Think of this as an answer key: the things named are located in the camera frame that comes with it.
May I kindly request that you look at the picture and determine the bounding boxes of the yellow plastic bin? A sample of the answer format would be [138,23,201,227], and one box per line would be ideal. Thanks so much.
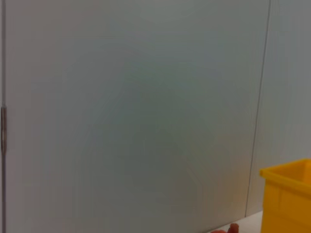
[259,159,311,233]

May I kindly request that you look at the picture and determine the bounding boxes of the orange fruit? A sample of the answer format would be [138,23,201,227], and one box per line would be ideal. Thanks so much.
[210,223,241,233]

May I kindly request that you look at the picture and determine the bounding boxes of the metal wall panel hinge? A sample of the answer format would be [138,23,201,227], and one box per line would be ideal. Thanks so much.
[0,105,7,152]

